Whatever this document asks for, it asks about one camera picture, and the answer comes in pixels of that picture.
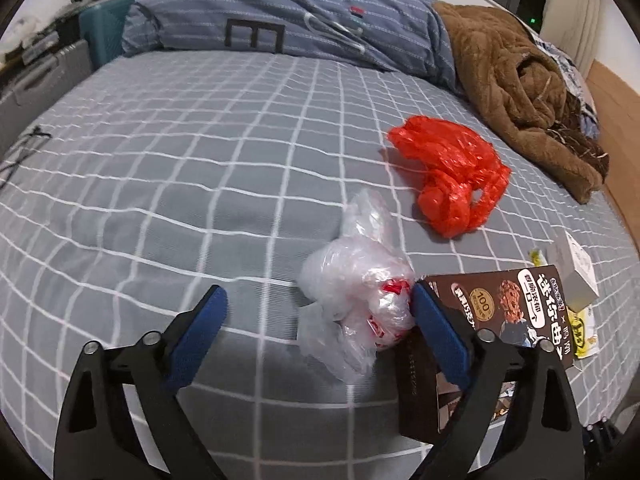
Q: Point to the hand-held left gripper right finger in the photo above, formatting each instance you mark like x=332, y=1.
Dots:
x=445, y=335

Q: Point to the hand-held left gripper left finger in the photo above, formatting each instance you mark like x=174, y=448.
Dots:
x=195, y=340

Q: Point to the brown cookie box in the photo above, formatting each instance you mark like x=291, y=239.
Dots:
x=500, y=300

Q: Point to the clear bag with red print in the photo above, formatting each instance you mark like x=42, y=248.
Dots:
x=350, y=270

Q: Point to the small white box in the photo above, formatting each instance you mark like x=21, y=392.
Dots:
x=580, y=270

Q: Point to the yellow white paper packet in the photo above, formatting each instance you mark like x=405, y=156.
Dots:
x=585, y=340

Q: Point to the grey checked bedsheet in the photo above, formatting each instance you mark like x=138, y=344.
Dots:
x=200, y=185

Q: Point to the red plastic bag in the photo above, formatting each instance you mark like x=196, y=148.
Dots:
x=450, y=170

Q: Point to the brown fleece blanket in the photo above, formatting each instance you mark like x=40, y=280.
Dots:
x=500, y=70

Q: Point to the wooden headboard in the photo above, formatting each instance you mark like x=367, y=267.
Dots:
x=617, y=125

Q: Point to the grey suitcase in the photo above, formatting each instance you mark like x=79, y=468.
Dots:
x=45, y=85

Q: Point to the blue white patterned pillow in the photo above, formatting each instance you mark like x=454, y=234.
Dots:
x=575, y=65

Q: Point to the teal storage box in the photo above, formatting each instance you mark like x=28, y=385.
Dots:
x=102, y=30

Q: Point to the blue striped duvet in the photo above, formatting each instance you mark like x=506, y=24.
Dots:
x=300, y=15

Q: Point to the cream curtain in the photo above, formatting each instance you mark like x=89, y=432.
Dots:
x=580, y=5

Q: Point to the white cloth item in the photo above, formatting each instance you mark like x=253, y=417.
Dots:
x=20, y=27

